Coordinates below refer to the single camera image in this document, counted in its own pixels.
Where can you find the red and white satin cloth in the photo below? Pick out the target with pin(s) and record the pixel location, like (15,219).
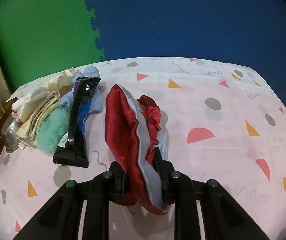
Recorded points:
(133,128)

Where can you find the cream folded towel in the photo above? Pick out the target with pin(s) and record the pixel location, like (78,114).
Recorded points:
(29,129)

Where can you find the pink patterned tablecloth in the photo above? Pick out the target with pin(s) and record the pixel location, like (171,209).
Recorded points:
(224,123)

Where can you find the white red-trimmed cloth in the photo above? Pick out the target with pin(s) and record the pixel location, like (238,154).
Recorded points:
(23,108)

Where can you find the teal fluffy scrunchie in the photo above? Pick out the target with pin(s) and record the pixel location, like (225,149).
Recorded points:
(52,130)

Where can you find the blue fluffy socks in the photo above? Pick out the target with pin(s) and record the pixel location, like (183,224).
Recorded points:
(93,105)

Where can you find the green foam mat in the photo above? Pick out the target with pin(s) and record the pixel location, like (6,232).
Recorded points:
(42,37)

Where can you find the cream scrunchie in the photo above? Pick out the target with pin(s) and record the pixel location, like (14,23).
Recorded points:
(62,81)

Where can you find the black snack packet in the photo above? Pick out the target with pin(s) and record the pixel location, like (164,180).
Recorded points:
(74,153)

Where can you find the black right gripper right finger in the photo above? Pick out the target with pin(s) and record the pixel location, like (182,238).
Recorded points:
(177,189)

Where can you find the blue foam mat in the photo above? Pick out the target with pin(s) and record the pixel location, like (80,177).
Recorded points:
(246,32)

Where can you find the steel bowl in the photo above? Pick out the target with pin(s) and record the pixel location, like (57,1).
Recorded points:
(9,134)

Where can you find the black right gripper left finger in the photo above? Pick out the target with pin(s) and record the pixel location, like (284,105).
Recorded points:
(106,187)

